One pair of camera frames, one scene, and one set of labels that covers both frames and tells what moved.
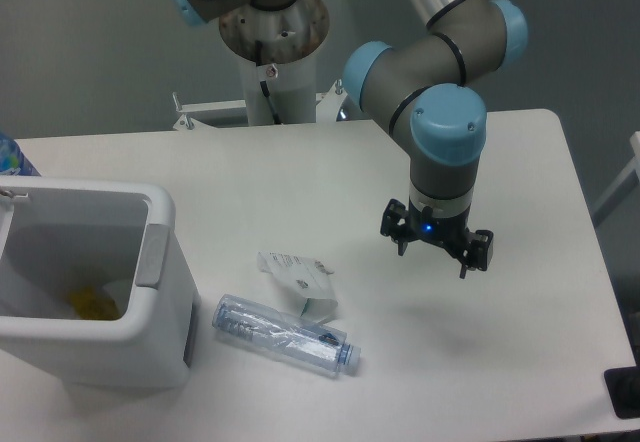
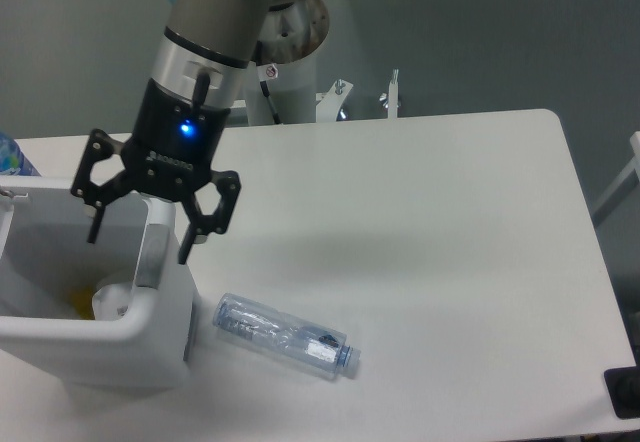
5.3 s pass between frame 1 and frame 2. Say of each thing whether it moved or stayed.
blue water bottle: stayed
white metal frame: stayed
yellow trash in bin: stayed
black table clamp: stayed
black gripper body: moved
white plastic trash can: stayed
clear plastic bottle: stayed
